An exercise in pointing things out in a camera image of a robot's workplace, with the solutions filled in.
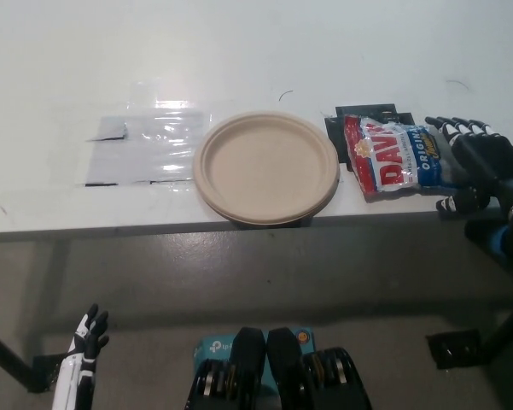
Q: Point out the black and blue object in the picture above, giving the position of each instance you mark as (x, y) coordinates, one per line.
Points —
(482, 239)

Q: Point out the beige paper plate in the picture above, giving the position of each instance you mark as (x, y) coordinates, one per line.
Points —
(260, 220)
(264, 166)

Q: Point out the black left robot body block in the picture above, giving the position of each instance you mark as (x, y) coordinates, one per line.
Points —
(239, 376)

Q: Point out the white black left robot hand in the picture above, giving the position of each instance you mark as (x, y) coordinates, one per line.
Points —
(74, 371)

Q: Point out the teal router box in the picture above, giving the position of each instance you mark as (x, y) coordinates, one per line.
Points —
(211, 348)

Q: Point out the black floor tape patch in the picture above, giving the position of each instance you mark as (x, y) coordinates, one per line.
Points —
(42, 371)
(452, 348)

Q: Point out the red blue sunflower seeds bag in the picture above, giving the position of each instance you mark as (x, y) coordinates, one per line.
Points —
(388, 162)

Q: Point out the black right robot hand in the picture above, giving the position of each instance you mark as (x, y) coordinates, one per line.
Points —
(482, 162)

